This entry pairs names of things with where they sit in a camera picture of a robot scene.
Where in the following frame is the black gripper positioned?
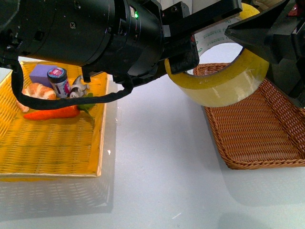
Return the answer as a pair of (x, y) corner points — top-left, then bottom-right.
(112, 0), (242, 86)

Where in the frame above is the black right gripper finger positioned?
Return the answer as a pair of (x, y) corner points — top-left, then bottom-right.
(225, 0), (305, 107)

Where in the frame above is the brown wicker basket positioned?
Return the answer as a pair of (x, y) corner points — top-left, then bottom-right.
(193, 62), (305, 170)

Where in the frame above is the grey husky dog figurine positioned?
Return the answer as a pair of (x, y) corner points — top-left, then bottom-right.
(69, 75), (90, 98)

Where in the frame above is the small labelled jar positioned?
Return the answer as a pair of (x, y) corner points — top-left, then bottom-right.
(47, 67), (71, 98)

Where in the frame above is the orange toy carrot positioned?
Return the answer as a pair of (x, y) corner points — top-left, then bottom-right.
(23, 104), (95, 121)

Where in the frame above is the purple block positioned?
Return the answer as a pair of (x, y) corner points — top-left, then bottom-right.
(29, 64), (57, 87)

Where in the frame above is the toy croissant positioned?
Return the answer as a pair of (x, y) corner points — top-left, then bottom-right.
(22, 83), (57, 100)

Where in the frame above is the black sleeved cable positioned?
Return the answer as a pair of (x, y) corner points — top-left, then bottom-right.
(10, 61), (134, 111)

